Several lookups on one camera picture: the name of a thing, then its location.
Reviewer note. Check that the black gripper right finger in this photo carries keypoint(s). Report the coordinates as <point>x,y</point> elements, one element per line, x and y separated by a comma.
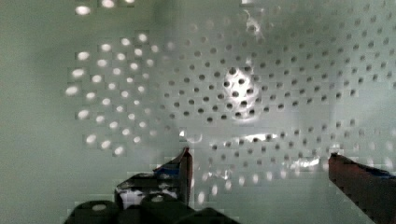
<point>372,190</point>

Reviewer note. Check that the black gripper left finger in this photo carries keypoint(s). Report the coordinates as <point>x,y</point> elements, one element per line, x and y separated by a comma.
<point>172,178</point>

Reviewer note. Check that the green plastic strainer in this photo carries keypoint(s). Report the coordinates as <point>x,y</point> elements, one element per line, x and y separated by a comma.
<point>261,91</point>

